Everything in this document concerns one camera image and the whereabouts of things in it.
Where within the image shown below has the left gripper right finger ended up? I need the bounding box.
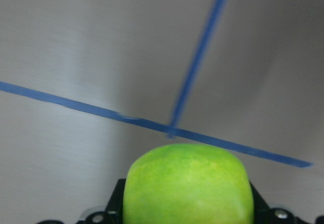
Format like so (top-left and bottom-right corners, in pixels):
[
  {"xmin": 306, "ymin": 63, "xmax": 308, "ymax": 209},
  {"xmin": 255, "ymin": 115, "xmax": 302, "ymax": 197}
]
[{"xmin": 250, "ymin": 182, "xmax": 301, "ymax": 224}]

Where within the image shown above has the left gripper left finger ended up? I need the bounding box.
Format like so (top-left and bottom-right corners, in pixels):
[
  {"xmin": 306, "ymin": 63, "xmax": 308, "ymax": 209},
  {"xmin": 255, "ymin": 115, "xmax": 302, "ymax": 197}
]
[{"xmin": 78, "ymin": 178, "xmax": 126, "ymax": 223}]

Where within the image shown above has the green apple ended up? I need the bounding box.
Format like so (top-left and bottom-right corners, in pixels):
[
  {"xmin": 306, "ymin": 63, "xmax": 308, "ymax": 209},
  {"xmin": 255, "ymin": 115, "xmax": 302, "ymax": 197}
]
[{"xmin": 123, "ymin": 144, "xmax": 254, "ymax": 223}]

